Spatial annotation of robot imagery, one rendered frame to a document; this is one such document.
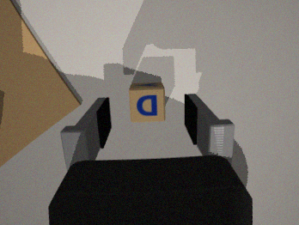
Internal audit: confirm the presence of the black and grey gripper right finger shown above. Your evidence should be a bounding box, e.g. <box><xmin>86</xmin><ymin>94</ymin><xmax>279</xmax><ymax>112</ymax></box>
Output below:
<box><xmin>185</xmin><ymin>94</ymin><xmax>235</xmax><ymax>165</ymax></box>

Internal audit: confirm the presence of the tan flat mat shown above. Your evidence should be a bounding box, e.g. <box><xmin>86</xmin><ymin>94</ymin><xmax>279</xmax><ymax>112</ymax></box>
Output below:
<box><xmin>0</xmin><ymin>0</ymin><xmax>81</xmax><ymax>167</ymax></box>

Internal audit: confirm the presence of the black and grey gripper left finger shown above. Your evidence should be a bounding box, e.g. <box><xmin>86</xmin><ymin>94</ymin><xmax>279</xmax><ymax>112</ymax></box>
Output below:
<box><xmin>60</xmin><ymin>97</ymin><xmax>112</xmax><ymax>172</ymax></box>

